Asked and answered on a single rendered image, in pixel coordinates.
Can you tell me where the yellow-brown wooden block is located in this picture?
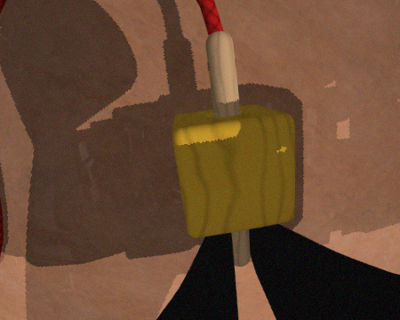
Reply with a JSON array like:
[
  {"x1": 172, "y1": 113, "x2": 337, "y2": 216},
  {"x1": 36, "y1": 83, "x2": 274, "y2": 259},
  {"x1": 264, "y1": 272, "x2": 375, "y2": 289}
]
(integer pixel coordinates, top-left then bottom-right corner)
[{"x1": 172, "y1": 104, "x2": 295, "y2": 238}]

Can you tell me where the wooden stick with red string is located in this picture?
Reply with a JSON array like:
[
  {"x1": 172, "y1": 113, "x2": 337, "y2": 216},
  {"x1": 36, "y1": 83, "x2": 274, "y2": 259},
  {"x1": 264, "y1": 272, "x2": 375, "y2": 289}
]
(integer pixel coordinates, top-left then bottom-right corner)
[{"x1": 0, "y1": 0, "x2": 251, "y2": 267}]

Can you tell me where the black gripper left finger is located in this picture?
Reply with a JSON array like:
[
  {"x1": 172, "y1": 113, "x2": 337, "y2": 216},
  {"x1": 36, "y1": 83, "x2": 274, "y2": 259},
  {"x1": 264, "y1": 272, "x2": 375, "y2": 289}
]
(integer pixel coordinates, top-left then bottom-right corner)
[{"x1": 157, "y1": 234, "x2": 239, "y2": 320}]

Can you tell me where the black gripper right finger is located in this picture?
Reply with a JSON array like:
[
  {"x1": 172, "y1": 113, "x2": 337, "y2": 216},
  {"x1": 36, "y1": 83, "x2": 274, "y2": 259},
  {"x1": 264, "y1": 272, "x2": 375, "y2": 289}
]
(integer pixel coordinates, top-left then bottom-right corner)
[{"x1": 249, "y1": 224, "x2": 400, "y2": 320}]

